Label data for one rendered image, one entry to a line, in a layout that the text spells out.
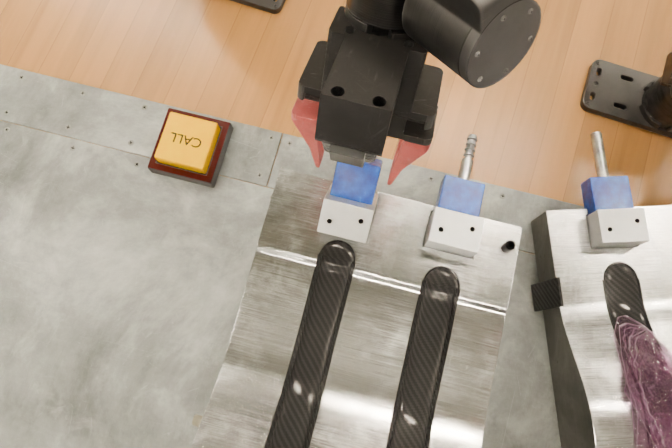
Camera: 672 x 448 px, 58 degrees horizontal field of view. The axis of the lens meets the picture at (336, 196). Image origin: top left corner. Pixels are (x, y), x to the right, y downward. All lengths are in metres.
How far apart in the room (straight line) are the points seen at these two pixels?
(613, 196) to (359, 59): 0.41
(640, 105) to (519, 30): 0.48
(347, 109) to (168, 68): 0.49
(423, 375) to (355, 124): 0.33
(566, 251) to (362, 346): 0.25
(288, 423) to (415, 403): 0.12
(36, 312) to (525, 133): 0.62
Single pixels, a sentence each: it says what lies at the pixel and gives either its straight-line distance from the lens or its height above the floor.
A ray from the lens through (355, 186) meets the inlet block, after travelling 0.59.
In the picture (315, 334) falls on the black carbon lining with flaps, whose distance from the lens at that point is 0.62.
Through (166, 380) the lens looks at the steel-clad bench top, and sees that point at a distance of 0.73.
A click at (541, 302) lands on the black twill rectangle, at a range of 0.72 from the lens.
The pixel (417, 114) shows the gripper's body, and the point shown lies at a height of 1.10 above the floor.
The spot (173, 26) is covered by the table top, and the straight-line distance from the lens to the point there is 0.85.
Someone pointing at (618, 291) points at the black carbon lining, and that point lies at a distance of 0.72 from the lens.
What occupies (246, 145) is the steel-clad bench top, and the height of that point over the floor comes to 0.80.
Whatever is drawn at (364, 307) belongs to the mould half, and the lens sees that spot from 0.62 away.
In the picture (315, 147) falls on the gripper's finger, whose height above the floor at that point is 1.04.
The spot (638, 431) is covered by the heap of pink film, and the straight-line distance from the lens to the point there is 0.66.
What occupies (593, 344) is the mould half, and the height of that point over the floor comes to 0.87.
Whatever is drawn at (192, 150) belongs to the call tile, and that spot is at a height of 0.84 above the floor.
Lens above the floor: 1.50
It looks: 75 degrees down
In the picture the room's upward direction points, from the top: straight up
